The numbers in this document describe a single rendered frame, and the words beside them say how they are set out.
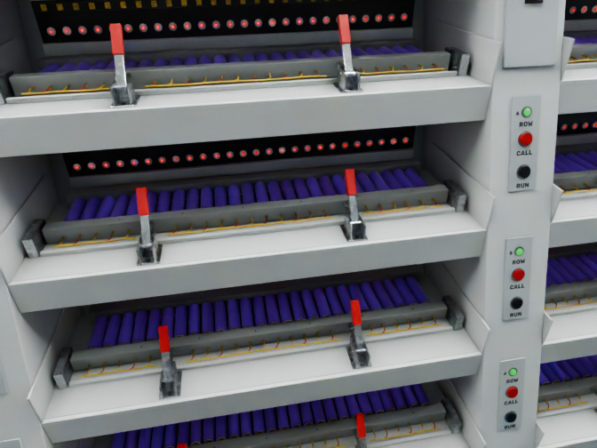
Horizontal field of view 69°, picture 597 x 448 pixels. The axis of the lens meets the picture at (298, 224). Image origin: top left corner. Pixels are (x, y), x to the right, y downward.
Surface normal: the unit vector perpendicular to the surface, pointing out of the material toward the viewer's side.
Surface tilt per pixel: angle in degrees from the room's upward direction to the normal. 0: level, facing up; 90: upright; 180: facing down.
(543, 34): 90
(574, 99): 109
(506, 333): 90
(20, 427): 90
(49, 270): 19
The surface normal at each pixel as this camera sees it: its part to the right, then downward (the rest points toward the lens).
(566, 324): -0.01, -0.84
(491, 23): -0.98, 0.11
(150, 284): 0.17, 0.53
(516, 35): 0.16, 0.22
